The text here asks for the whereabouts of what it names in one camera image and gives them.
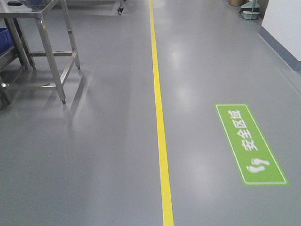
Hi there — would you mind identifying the stainless steel work table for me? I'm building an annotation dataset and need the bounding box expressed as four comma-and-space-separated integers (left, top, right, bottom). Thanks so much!
0, 0, 80, 104

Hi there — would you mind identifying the left blue plastic bin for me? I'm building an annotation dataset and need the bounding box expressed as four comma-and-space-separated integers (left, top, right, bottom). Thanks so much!
0, 27, 14, 55

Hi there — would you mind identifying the teal dustpan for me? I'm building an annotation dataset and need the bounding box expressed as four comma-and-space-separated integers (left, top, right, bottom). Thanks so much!
239, 0, 260, 20

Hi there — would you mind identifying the green safety floor sign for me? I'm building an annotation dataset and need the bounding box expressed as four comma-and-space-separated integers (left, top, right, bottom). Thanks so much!
215, 104, 290, 186

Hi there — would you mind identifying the caster wheel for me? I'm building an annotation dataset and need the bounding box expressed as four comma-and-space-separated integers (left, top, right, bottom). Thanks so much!
117, 0, 124, 15

